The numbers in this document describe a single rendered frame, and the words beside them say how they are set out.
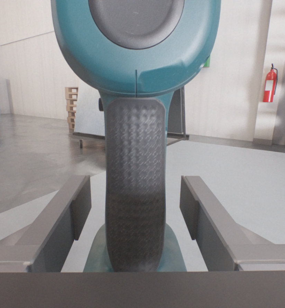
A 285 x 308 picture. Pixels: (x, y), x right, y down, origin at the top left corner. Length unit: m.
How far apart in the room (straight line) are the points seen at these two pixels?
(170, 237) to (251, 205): 0.25
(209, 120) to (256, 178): 4.43
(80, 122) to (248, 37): 3.33
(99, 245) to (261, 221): 0.26
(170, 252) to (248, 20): 4.87
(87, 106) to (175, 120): 1.37
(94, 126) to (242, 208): 3.00
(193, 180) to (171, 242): 0.05
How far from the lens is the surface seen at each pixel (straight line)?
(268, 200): 0.44
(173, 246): 0.18
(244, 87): 4.76
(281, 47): 4.56
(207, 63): 4.85
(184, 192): 0.16
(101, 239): 0.18
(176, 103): 3.47
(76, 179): 0.16
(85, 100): 3.56
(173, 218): 0.34
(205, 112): 4.97
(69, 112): 5.85
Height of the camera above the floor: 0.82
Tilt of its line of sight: 15 degrees down
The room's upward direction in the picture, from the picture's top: 1 degrees clockwise
